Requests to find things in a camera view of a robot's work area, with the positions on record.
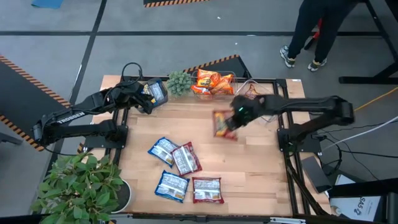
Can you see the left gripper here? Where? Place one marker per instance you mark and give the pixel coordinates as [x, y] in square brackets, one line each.
[130, 95]

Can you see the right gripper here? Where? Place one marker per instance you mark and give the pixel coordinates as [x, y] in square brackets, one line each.
[248, 109]

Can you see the blue Maruchan noodle pack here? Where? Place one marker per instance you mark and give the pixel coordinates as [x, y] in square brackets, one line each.
[172, 186]
[163, 151]
[157, 91]

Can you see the orange Maruchan noodle pack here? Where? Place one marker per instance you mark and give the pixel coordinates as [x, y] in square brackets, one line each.
[206, 79]
[200, 90]
[224, 87]

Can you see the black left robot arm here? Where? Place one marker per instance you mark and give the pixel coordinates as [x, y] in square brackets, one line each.
[71, 119]

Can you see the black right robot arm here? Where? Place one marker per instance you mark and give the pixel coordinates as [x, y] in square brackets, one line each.
[311, 104]

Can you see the dark smoked plastic bin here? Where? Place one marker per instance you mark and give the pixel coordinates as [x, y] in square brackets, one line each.
[163, 105]

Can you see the small potted succulent plant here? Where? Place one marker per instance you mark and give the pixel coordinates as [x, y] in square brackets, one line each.
[179, 83]

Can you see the clear plastic bin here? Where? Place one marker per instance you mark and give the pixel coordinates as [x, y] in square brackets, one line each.
[267, 88]
[234, 77]

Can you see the black hazard-striped floor mat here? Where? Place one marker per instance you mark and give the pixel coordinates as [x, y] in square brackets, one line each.
[161, 2]
[227, 68]
[18, 102]

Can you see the dark grey flat box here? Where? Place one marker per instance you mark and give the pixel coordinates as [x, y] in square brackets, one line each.
[315, 174]

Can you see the large leafy potted plant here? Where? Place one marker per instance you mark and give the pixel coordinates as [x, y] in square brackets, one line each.
[77, 186]

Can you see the person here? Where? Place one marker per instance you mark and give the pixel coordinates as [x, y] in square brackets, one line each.
[308, 25]

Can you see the white paper sheet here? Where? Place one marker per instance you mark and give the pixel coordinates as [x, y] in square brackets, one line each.
[343, 180]

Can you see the white printed carton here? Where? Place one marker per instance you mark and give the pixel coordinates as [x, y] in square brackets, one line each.
[357, 208]

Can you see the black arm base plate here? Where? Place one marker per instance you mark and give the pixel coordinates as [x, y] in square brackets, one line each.
[311, 141]
[93, 143]

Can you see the black aluminium table frame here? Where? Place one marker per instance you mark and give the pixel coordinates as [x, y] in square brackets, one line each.
[290, 186]

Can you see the silver metal rail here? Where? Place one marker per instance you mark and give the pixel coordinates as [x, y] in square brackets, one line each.
[286, 220]

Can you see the black desk frame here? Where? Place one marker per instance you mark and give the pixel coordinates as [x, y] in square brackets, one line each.
[367, 80]

